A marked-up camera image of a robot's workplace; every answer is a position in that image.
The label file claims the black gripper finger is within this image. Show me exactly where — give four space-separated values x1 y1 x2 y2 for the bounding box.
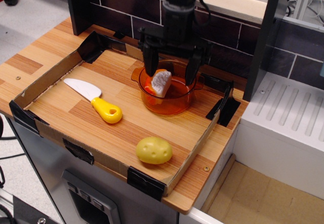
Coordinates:
143 43 159 77
185 48 204 86

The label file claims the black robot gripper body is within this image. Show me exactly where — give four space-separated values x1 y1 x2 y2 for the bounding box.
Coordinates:
138 1 212 63

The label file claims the salmon nigiri sushi toy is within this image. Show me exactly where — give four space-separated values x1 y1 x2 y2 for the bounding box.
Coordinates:
144 69 172 105

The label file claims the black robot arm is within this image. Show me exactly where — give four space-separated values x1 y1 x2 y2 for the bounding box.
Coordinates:
138 0 212 85

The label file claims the orange transparent plastic pot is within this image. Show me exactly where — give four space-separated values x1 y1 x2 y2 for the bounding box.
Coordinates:
131 59 204 115

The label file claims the cardboard fence with black tape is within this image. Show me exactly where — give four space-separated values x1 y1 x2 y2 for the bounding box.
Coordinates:
9 31 240 201

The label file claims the yellow toy potato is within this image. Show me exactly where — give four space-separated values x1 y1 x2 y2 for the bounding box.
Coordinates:
136 137 173 165

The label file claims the white toy sink drainboard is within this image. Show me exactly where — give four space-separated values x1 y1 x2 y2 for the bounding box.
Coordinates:
233 73 323 198

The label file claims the toy oven front panel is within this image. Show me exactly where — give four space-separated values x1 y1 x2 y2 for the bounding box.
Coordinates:
62 170 121 223

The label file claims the grey upright shelf post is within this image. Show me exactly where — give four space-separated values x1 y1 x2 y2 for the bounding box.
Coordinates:
243 0 288 101

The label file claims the yellow handled toy knife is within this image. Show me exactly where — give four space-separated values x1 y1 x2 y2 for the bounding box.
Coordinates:
63 78 123 124

